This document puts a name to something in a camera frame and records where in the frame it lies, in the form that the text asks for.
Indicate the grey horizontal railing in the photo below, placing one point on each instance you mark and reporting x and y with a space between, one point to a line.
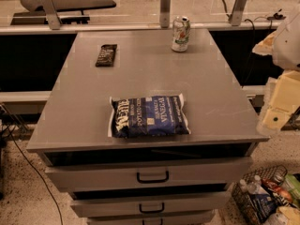
76 28

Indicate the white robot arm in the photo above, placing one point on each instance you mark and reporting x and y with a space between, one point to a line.
290 27

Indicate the middle grey drawer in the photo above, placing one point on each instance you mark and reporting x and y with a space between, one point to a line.
150 205

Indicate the red snack package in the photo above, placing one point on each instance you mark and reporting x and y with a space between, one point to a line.
278 189

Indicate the wire basket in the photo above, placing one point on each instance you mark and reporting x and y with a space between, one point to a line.
241 195

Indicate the grey drawer cabinet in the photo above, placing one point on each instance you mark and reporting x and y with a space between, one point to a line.
73 127

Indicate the top grey drawer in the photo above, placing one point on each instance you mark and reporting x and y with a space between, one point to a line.
152 174

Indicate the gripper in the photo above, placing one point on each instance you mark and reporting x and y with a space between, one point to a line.
290 46

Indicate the right metal bracket post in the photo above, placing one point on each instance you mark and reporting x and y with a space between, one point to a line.
237 12

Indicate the bottom grey drawer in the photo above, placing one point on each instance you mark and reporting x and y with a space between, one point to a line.
185 218

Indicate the white green soda can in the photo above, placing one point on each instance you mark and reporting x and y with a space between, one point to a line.
180 33

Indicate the blue potato chip bag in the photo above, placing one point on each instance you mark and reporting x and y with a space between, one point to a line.
148 116

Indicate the clear water bottle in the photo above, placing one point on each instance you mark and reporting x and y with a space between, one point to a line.
255 186

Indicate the dark chocolate rxbar wrapper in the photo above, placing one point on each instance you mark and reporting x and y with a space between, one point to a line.
106 55

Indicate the left metal bracket post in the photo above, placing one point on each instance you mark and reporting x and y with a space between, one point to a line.
51 14

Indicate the grey drawer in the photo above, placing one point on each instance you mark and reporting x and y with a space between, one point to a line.
150 205
185 218
152 174

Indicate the metal bracket post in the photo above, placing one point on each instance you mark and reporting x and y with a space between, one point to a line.
51 14
164 13
237 12

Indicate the middle metal bracket post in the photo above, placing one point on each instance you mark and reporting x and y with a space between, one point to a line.
164 13

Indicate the blue snack bag in basket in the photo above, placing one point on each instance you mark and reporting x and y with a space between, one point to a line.
264 205

